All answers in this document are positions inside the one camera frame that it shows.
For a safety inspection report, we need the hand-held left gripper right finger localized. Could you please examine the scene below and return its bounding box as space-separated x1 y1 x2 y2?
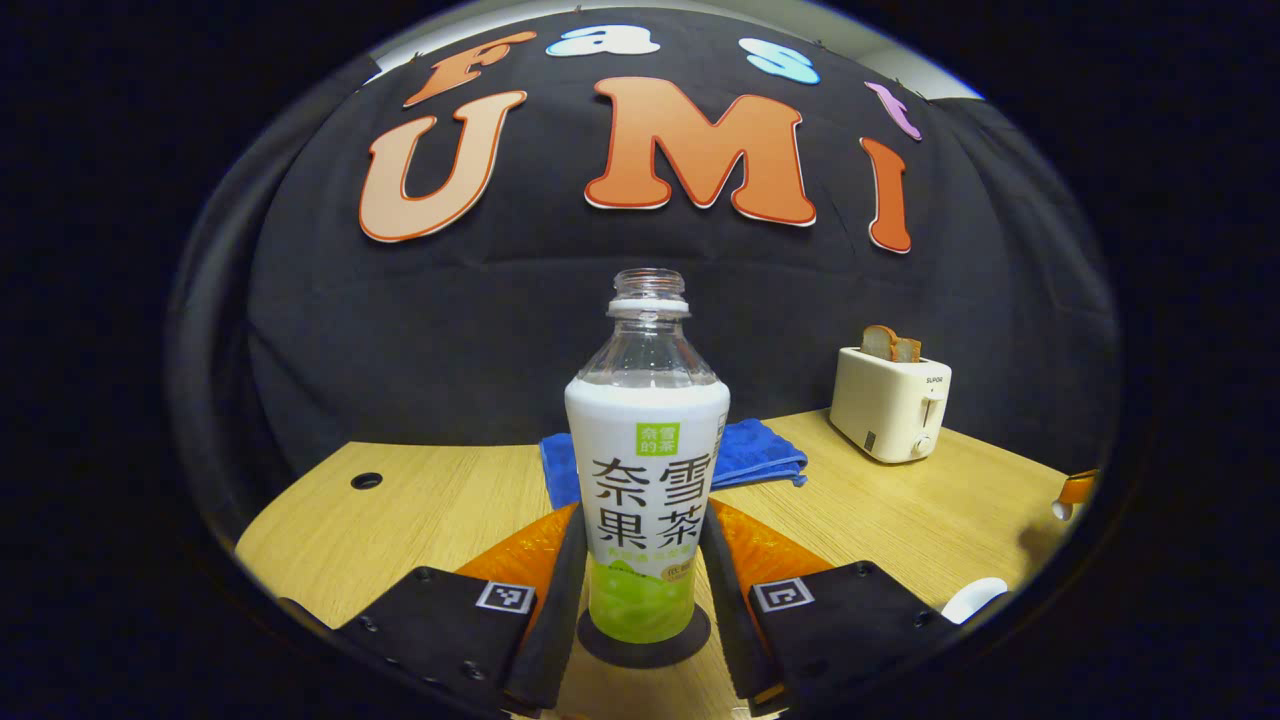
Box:
698 500 961 713

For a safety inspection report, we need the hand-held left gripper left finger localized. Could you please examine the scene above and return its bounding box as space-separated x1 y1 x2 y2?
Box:
330 503 588 716

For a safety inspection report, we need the dark round coaster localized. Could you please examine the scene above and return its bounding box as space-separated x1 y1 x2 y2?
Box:
576 603 713 669

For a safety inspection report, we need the white teacup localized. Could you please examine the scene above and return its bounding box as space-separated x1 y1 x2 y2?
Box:
940 577 1011 626

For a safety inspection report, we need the clear water bottle white label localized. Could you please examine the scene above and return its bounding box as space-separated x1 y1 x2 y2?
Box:
563 268 732 646

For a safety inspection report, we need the blue folded towel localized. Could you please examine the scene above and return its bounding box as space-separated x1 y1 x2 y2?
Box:
540 418 809 511

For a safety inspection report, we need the cream white toaster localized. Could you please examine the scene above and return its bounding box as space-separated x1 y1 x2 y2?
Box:
829 346 953 464

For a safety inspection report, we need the black backdrop cloth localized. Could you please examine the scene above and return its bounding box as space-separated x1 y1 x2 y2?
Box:
165 5 1121 541

